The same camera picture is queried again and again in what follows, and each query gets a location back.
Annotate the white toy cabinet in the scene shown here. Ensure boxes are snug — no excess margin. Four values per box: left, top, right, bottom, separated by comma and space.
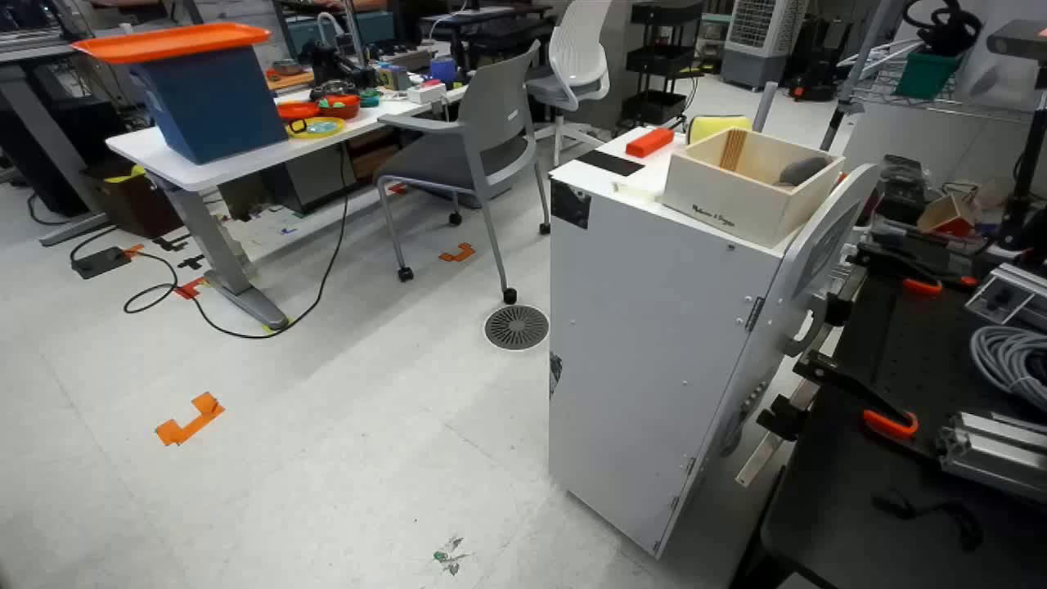
547, 124, 883, 563

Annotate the light wooden box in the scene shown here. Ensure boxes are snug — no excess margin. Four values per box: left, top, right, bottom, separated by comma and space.
661, 127, 852, 248

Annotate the orange red plastic toy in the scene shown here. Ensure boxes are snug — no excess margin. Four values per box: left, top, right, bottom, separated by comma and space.
272, 90, 362, 124

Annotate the green box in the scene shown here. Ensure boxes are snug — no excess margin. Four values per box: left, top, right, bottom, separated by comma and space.
892, 46, 964, 103

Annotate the round grey floor outlet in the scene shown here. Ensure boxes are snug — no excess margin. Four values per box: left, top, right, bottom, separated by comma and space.
482, 302, 554, 352

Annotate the flat black rectangle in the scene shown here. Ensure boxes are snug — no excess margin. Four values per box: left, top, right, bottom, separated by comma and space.
577, 147, 647, 178

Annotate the small orange block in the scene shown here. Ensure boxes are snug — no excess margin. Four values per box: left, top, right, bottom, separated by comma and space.
626, 124, 676, 159

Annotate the grey wheeled office chair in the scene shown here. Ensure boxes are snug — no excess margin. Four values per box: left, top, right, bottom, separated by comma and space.
373, 38, 554, 308

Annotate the black shelf cart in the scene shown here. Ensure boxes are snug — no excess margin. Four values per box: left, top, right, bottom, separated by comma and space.
617, 0, 708, 127

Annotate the white office chair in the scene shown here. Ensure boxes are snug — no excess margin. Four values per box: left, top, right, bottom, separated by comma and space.
528, 0, 616, 165

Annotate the white air unit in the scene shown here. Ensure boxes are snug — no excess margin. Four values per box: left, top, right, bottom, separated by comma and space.
721, 0, 812, 90

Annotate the blue storage bin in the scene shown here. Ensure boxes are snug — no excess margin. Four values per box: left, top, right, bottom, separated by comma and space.
128, 42, 290, 165

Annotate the white desk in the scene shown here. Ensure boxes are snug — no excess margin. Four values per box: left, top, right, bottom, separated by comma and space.
103, 78, 471, 333

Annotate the grey metal rack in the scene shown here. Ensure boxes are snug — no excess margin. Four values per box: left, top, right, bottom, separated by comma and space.
818, 0, 1047, 154

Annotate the black power brick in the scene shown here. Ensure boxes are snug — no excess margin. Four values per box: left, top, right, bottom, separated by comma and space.
68, 242, 135, 281

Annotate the orange bin lid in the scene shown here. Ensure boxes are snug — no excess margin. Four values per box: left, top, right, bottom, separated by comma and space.
72, 18, 276, 69

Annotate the silver plate with black part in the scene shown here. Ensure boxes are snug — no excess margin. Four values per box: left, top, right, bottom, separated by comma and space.
962, 259, 1047, 333

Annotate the aluminium extrusion bar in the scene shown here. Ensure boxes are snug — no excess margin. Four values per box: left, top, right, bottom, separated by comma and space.
933, 410, 1047, 505

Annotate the grey desk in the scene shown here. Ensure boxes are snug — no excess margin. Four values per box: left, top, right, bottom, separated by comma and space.
0, 28, 112, 248

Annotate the black stand pole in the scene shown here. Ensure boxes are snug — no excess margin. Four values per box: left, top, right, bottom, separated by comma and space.
985, 16, 1047, 251

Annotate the black floor cable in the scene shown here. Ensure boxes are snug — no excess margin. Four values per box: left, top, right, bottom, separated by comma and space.
116, 141, 356, 342

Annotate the orange floor bracket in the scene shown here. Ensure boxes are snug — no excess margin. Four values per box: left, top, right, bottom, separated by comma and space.
151, 388, 228, 452

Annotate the black clamp orange handle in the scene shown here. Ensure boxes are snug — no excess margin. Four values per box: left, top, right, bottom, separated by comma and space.
793, 349, 922, 443
854, 238, 948, 302

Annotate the grey cable coil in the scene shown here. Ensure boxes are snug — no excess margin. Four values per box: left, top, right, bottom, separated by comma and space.
964, 321, 1047, 415

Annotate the black cable bundle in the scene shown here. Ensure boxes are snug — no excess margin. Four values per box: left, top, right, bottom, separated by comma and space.
900, 0, 988, 57

